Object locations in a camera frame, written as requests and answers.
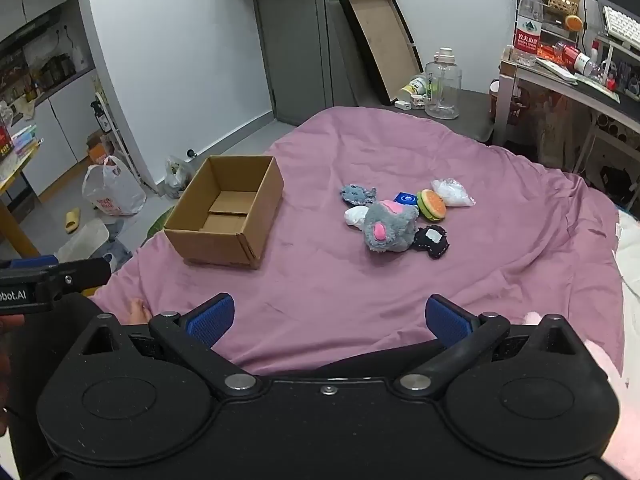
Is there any white blanket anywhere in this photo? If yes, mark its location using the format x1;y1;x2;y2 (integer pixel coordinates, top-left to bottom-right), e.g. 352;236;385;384
614;207;640;376

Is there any small red label bottle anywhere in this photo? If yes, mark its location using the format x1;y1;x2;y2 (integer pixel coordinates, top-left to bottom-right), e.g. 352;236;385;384
552;41;608;78

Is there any grey door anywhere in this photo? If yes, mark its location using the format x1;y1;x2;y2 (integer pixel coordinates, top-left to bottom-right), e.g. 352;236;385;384
250;0;376;126

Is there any stack of colourful books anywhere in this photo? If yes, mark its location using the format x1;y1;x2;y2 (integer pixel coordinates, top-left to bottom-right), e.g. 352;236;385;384
10;125;43;158

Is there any black flat box lid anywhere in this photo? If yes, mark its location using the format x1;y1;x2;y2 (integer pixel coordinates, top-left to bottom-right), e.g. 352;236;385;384
339;0;425;106

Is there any white kitchen cabinet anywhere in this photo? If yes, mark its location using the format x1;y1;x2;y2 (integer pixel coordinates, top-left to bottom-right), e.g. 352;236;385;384
0;75;121;196

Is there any small clear trash bag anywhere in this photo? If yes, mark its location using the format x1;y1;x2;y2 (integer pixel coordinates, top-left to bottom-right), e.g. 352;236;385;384
165;156;193;198

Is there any burger plush toy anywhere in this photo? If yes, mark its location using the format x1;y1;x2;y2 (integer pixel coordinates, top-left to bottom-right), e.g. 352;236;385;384
416;189;447;222

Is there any brown paper bag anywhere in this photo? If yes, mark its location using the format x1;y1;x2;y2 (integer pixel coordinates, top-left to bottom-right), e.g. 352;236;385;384
537;90;576;171

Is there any yellow wooden table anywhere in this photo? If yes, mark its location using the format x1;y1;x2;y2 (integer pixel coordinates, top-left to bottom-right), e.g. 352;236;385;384
0;157;43;258

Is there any white keyboard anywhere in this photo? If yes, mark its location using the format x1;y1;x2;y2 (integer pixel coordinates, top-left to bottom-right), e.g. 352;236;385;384
602;5;640;51

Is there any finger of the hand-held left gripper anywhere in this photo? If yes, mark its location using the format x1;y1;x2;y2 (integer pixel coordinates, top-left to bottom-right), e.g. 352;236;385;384
0;255;115;293

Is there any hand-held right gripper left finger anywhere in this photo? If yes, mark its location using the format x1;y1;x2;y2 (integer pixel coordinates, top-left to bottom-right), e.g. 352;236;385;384
80;294;261;400

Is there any red label water bottle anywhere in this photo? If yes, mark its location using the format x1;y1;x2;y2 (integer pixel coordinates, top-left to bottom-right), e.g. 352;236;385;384
512;0;544;68

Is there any white medicine bottle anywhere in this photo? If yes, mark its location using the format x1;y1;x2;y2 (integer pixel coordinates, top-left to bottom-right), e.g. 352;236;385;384
397;75;428;103

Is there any white desk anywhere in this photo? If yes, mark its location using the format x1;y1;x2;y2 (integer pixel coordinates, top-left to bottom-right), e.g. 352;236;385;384
492;57;640;171

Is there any translucent plastic container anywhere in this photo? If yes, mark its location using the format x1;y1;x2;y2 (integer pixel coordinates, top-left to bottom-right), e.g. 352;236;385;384
55;217;111;263

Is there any small grey-blue plush toy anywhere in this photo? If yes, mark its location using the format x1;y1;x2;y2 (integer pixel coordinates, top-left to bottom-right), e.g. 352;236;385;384
341;184;377;207

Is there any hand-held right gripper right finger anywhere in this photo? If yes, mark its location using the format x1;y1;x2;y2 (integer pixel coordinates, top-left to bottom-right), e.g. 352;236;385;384
394;295;583;397

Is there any brown cardboard box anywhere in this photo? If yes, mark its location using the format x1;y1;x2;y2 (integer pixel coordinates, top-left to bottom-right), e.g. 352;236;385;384
164;155;285;270

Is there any clear plastic water jug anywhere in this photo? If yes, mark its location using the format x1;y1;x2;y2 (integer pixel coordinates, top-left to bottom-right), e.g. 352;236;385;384
424;47;462;120

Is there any pink bed sheet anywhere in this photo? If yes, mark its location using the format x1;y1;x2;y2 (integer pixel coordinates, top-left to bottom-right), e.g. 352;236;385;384
90;106;626;376

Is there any black spray bottle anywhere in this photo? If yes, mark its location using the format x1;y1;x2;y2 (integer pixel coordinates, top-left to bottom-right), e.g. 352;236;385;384
91;101;113;133

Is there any green leaf mat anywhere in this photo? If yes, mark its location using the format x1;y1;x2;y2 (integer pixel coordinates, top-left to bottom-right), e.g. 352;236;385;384
147;205;176;236

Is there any white plastic bag red print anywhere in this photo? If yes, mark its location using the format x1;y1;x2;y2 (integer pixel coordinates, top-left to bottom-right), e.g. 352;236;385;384
82;156;147;217

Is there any orange carton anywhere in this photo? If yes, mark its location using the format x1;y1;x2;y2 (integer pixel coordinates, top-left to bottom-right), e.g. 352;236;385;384
86;132;118;163

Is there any black plush with white patch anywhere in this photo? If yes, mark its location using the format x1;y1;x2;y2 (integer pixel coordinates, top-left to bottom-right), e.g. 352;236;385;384
411;226;452;261

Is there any clear bag of white cotton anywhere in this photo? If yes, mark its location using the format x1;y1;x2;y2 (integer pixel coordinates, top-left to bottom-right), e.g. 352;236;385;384
431;178;476;208

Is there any row of kitchen jars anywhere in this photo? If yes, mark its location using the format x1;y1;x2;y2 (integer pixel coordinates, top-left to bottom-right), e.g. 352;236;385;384
0;50;96;106

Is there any grey plush mouse toy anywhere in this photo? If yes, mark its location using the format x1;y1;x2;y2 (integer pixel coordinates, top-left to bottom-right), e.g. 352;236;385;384
362;200;419;253

